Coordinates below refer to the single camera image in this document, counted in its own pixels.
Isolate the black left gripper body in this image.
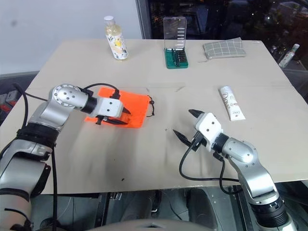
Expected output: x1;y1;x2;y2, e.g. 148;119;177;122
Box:
95;115;109;126

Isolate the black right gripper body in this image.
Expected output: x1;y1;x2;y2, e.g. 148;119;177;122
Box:
191;131;208;153

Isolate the white squeeze tube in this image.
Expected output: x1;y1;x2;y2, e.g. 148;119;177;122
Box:
218;85;246;122

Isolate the grey checked fabric pouch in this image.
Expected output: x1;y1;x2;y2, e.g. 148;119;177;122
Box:
198;37;247;64

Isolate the beige table cover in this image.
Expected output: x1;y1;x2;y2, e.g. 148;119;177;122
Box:
0;39;308;195

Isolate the green screwdriver bit case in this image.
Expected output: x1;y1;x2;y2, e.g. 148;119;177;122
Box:
163;16;190;70

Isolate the clear bottle with yellow drink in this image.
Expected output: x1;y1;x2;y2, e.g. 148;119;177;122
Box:
103;15;129;62

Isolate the small clear bottle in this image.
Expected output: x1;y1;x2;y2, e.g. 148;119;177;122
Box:
277;43;300;68

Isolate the orange drawstring pouch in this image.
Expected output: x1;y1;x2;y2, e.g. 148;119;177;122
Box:
84;87;156;129

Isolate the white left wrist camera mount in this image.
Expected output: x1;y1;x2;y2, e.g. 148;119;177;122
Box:
97;97;124;119

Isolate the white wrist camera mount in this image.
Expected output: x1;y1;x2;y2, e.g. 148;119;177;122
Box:
193;112;223;153
97;97;124;119

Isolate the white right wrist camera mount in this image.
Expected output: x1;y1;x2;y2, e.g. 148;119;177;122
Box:
193;112;223;153

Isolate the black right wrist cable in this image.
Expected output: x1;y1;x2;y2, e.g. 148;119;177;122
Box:
179;143;244;196

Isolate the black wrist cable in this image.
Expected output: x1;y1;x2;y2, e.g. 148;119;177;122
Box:
179;143;244;196
81;83;121;100

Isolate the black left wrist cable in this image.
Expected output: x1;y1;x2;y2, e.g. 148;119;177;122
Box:
81;83;121;100

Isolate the long black left arm cable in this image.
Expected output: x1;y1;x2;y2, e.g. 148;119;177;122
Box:
11;83;59;231

